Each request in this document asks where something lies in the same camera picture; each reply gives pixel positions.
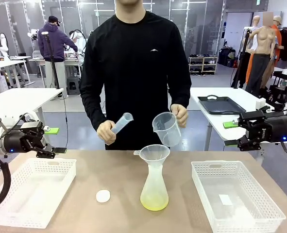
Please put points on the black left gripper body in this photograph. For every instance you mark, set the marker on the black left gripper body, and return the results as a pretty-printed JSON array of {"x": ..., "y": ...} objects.
[{"x": 24, "y": 142}]

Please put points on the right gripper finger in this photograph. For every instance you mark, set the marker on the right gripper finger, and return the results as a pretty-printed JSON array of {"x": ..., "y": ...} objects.
[
  {"x": 230, "y": 142},
  {"x": 230, "y": 124}
]

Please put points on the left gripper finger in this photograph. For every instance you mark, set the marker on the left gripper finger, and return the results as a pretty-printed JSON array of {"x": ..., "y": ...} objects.
[
  {"x": 51, "y": 130},
  {"x": 48, "y": 150}
]

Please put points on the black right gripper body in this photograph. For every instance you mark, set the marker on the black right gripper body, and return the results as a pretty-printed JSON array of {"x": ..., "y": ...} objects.
[{"x": 274, "y": 129}]

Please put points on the clear plastic beaker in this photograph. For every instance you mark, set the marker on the clear plastic beaker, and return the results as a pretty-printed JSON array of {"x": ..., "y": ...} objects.
[{"x": 167, "y": 131}]

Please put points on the white round flask stopper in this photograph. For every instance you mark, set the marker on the white round flask stopper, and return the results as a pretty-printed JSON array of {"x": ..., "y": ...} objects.
[{"x": 103, "y": 196}]

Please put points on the clear plastic measuring cylinder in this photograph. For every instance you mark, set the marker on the clear plastic measuring cylinder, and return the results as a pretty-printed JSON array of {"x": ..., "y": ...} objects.
[{"x": 123, "y": 121}]

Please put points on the clear plastic funnel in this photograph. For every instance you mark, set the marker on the clear plastic funnel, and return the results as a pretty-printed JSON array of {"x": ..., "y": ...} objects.
[{"x": 148, "y": 157}]

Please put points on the translucent plastic conical flask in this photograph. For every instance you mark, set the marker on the translucent plastic conical flask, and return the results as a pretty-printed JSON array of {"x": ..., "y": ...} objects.
[{"x": 154, "y": 191}]

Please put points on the person's left forearm black sleeve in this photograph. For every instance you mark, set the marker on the person's left forearm black sleeve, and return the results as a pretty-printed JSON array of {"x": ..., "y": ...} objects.
[{"x": 182, "y": 94}]

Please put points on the person's right forearm black sleeve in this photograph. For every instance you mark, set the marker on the person's right forearm black sleeve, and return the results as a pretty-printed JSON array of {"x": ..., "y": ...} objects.
[{"x": 92, "y": 111}]

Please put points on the person's left hand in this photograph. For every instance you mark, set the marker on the person's left hand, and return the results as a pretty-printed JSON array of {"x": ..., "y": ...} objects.
[{"x": 182, "y": 114}]

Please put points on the person's right hand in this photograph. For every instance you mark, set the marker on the person's right hand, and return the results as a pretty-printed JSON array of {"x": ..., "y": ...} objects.
[{"x": 104, "y": 132}]

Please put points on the black plastic tray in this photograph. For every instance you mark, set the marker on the black plastic tray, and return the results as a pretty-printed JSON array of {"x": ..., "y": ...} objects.
[{"x": 221, "y": 105}]

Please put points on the small white box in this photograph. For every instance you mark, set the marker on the small white box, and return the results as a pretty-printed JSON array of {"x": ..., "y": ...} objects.
[{"x": 260, "y": 104}]

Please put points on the white side table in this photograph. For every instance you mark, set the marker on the white side table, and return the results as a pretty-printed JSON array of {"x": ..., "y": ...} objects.
[{"x": 24, "y": 97}]

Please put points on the white perforated plastic basket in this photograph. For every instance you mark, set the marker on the white perforated plastic basket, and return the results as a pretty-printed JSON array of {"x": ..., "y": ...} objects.
[
  {"x": 242, "y": 184},
  {"x": 60, "y": 194}
]

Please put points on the grey plastic step stool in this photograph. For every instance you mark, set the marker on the grey plastic step stool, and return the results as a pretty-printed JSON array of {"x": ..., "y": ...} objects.
[{"x": 72, "y": 87}]

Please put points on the wooden shoe rack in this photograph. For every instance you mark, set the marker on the wooden shoe rack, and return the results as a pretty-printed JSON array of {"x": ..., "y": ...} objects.
[{"x": 204, "y": 64}]

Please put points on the black tripod beside mannequins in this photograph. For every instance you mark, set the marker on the black tripod beside mannequins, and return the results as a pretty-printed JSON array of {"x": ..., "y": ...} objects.
[{"x": 245, "y": 43}]

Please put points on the person in purple hoodie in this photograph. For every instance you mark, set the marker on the person in purple hoodie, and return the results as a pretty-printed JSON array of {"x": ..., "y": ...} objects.
[{"x": 53, "y": 41}]

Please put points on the bare beige mannequin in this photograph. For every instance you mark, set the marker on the bare beige mannequin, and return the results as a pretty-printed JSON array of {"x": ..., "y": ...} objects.
[{"x": 264, "y": 38}]

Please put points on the mannequin in orange garment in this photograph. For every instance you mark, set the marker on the mannequin in orange garment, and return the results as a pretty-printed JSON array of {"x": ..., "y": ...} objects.
[{"x": 278, "y": 36}]

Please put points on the person in black sweater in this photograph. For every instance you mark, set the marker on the person in black sweater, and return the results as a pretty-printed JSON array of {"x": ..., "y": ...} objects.
[{"x": 133, "y": 72}]

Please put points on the white mannequin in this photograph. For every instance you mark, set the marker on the white mannequin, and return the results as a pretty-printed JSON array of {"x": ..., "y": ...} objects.
[{"x": 256, "y": 23}]

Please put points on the black tripod with camera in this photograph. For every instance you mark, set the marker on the black tripod with camera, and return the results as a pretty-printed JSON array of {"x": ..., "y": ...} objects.
[{"x": 51, "y": 60}]

